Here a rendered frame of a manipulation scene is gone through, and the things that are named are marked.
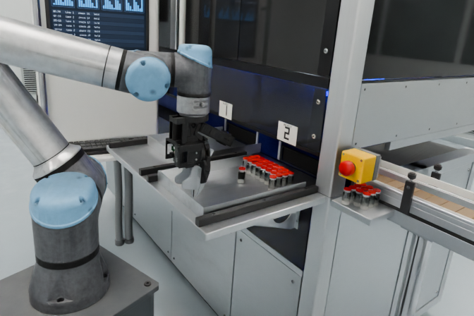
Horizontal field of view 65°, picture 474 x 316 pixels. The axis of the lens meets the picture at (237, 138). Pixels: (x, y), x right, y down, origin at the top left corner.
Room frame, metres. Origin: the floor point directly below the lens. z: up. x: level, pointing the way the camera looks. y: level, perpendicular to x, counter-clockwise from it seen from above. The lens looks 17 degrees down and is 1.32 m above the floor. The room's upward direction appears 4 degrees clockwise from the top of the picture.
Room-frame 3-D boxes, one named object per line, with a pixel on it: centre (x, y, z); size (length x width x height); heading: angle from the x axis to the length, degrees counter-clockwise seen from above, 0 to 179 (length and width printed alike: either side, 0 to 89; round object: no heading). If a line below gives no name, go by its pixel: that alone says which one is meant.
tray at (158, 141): (1.33, 0.12, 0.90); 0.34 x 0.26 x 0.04; 127
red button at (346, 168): (0.91, -0.29, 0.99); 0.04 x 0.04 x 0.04; 37
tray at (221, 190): (0.99, 0.01, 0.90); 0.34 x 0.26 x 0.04; 127
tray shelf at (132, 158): (1.15, 0.08, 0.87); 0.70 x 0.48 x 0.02; 37
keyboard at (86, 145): (1.46, 0.55, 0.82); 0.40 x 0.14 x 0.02; 119
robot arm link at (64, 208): (0.65, 0.32, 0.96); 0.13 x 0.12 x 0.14; 14
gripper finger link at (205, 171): (0.82, 0.08, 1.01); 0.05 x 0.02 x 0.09; 37
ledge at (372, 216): (0.95, -0.37, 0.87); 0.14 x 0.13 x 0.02; 127
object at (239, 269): (2.08, -0.05, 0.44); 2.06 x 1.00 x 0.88; 37
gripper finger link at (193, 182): (0.82, 0.10, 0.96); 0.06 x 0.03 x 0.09; 127
